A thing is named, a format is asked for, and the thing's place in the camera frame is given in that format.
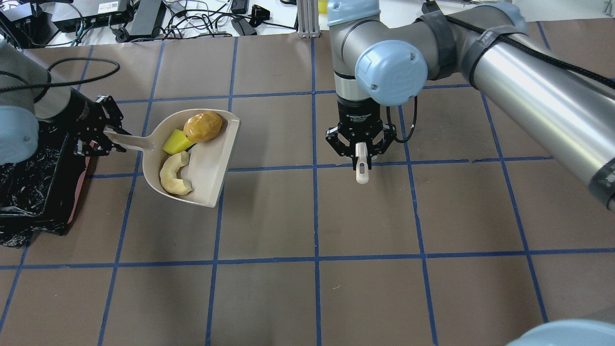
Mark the pink bin with black bag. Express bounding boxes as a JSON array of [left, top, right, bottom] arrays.
[[0, 122, 86, 248]]

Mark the black power adapter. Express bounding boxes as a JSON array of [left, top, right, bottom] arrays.
[[129, 0, 166, 41]]

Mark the yellow sponge piece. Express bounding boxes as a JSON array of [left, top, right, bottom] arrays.
[[162, 129, 195, 155]]

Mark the white hand brush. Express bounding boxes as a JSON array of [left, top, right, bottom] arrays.
[[355, 142, 369, 185]]

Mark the aluminium frame post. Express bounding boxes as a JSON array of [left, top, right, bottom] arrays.
[[296, 0, 321, 38]]

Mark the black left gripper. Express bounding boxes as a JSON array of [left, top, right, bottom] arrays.
[[74, 96, 126, 157]]

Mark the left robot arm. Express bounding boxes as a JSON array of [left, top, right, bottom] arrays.
[[0, 39, 126, 165]]

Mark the yellow tape roll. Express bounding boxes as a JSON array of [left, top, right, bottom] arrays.
[[317, 0, 329, 14]]

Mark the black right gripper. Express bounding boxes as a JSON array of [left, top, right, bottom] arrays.
[[326, 96, 397, 157]]

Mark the beige dustpan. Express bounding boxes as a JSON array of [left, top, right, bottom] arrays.
[[104, 108, 240, 208]]

